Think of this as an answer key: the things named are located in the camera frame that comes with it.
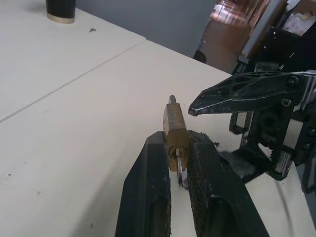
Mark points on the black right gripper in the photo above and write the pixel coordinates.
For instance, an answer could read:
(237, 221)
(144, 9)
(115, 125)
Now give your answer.
(271, 133)

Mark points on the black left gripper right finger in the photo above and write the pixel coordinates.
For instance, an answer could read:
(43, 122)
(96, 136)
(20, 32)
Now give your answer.
(222, 205)

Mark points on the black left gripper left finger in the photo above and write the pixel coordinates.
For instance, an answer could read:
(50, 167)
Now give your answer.
(145, 187)

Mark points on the silver padlock key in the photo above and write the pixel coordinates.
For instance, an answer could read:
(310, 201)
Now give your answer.
(181, 172)

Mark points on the brass padlock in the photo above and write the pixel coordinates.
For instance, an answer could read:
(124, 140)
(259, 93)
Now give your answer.
(175, 128)

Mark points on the black office chair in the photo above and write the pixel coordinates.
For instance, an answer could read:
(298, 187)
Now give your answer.
(200, 55)

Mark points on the black storage shelf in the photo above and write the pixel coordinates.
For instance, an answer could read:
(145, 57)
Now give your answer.
(300, 14)

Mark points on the small dark metal bit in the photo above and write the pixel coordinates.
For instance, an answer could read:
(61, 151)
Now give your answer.
(92, 30)

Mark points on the black cylinder with gold base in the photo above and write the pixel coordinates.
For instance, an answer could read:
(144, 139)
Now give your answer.
(60, 11)

